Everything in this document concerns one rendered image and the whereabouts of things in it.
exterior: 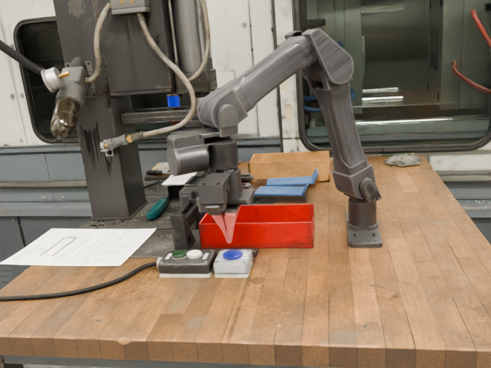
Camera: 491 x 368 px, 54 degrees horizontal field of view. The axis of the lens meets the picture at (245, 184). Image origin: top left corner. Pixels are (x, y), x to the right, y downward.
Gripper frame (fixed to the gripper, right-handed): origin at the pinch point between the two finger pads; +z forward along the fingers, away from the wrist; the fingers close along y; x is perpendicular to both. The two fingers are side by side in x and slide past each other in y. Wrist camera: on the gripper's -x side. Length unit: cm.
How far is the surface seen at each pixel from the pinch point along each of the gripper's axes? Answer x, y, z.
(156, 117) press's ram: 32.0, -23.9, -19.9
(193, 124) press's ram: 31.0, -14.0, -17.8
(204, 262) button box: -2.7, -4.8, 4.0
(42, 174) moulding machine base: 101, -106, 13
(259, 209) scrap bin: 21.7, 2.7, 1.8
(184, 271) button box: -3.2, -8.9, 5.9
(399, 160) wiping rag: 75, 42, 4
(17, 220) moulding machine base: 102, -124, 35
